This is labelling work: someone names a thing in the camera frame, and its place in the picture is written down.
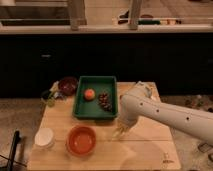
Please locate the left wooden post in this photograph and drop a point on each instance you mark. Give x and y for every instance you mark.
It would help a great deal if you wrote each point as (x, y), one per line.
(77, 16)

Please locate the right wooden post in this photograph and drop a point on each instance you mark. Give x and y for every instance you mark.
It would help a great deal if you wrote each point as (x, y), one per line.
(134, 14)

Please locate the orange fruit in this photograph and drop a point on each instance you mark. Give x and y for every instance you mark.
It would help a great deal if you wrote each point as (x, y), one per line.
(89, 94)

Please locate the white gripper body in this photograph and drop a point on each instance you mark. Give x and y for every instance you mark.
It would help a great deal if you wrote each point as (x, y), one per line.
(128, 119)

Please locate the small green cup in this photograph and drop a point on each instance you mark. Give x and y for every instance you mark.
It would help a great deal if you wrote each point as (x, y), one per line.
(47, 97)

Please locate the dark red bowl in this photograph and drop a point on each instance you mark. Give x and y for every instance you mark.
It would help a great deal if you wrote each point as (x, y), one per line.
(68, 85)

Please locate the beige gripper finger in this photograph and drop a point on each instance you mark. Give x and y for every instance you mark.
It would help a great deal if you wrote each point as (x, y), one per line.
(125, 129)
(118, 128)

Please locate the black tripod stand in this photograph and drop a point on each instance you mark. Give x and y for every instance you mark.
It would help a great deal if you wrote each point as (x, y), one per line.
(11, 158)

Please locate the red orange bowl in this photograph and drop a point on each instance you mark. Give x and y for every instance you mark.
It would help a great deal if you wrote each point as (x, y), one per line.
(81, 141)

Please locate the yellow banana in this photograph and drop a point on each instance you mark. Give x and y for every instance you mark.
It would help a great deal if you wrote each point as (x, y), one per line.
(116, 136)

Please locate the green plastic tray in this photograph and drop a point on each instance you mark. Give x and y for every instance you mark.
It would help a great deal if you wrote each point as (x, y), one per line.
(83, 109)

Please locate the wooden post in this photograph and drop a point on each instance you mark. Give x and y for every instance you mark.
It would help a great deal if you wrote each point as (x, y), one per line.
(77, 16)
(134, 14)

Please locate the white cup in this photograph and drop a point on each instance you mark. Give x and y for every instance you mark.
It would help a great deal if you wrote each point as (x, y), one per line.
(44, 138)

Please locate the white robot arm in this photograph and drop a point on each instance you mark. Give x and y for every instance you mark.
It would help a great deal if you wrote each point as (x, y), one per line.
(137, 101)

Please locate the bunch of dark grapes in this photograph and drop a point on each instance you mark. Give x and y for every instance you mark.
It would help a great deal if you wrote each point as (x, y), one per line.
(104, 102)

